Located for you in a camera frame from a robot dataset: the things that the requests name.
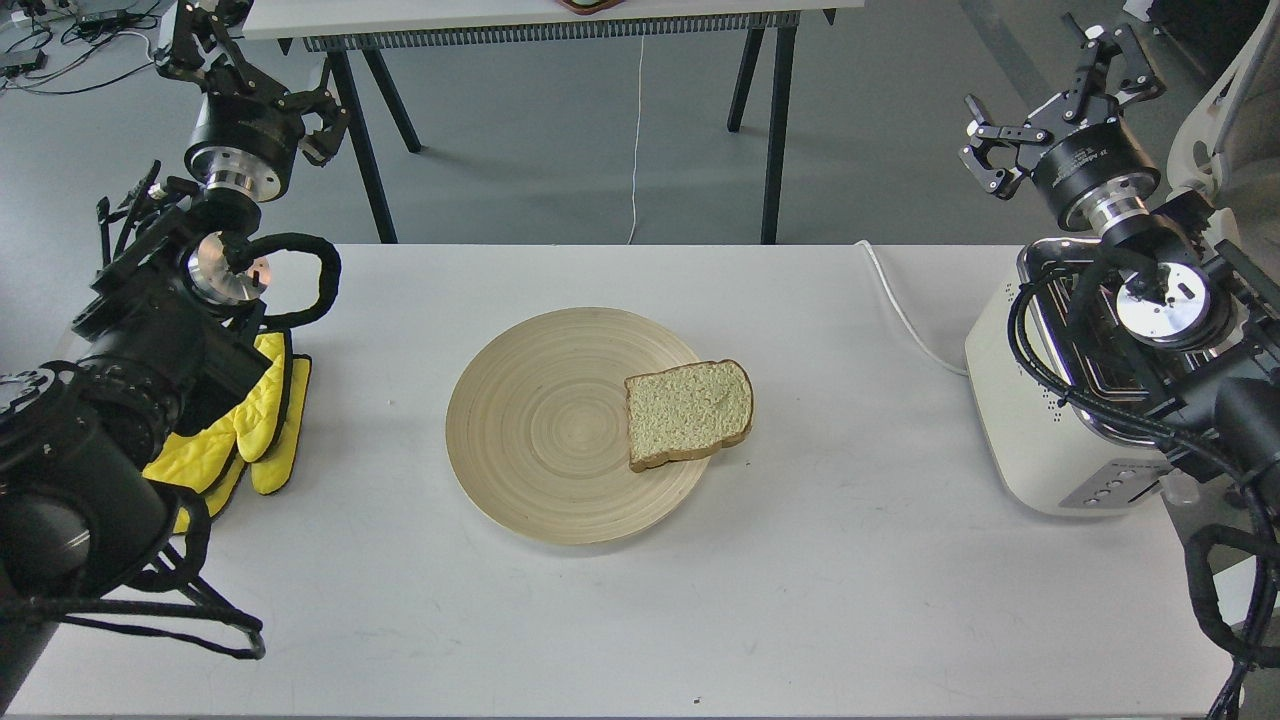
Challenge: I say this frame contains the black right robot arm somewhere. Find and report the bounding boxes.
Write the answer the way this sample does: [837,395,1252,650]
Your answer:
[960,3,1279,719]

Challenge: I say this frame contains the round bamboo plate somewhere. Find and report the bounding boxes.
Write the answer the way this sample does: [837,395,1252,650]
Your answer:
[445,307,708,546]

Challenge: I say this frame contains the white office chair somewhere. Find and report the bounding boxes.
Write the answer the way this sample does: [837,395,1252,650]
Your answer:
[1166,1,1279,274]

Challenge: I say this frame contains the white toaster power cord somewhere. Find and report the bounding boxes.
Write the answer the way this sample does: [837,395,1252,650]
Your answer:
[855,240,969,378]

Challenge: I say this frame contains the white hanging cable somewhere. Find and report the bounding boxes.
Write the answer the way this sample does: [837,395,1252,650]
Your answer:
[627,36,645,245]

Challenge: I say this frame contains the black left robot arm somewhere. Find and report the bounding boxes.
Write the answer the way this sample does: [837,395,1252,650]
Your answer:
[1,1,349,705]

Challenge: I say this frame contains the slice of white bread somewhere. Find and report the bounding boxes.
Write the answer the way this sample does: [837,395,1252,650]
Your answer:
[623,359,755,471]

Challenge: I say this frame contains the yellow oven mitt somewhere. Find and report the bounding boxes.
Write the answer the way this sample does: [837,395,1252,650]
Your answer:
[142,331,314,519]

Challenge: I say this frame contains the brown object on background table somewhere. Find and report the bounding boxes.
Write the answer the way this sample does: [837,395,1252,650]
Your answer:
[556,0,622,15]

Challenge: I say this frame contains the black cables on floor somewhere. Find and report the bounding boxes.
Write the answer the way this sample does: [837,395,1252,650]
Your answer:
[0,0,175,97]

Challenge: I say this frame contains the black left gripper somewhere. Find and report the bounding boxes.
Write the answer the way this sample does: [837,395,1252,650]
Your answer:
[155,1,349,202]

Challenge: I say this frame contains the cream and chrome toaster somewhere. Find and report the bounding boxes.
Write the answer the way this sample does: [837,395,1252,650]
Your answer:
[965,238,1172,518]

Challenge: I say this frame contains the white background table black legs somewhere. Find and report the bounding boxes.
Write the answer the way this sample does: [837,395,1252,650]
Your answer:
[243,1,849,245]

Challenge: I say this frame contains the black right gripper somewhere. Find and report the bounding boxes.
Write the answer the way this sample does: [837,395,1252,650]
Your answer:
[959,13,1167,236]

